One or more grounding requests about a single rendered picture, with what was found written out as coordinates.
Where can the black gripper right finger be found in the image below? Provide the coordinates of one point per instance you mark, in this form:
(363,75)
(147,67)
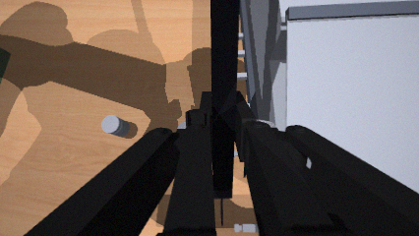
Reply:
(349,193)

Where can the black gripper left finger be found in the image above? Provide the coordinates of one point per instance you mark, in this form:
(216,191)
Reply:
(120,199)

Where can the grey cylinder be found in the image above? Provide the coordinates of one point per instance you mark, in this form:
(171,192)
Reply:
(115,126)

